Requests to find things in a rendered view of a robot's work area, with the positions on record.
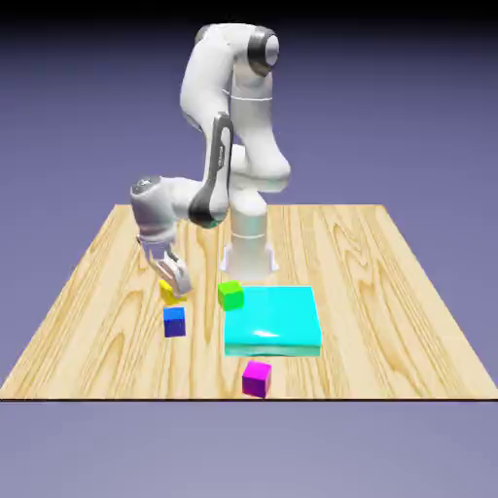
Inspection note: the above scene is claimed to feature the small yellow cube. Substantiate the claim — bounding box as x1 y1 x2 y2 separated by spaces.
159 279 189 307

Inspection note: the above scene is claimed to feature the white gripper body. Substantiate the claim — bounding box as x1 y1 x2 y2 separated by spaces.
154 256 195 298

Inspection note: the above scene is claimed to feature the small blue cube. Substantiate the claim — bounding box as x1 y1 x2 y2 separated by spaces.
162 306 187 338

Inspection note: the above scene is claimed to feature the small magenta cube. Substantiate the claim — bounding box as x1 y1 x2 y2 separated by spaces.
241 360 273 400

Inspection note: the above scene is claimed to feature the small green cube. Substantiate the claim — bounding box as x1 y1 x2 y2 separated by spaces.
217 279 245 313

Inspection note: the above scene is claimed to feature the large cyan box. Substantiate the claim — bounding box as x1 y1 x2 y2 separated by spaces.
224 285 323 358

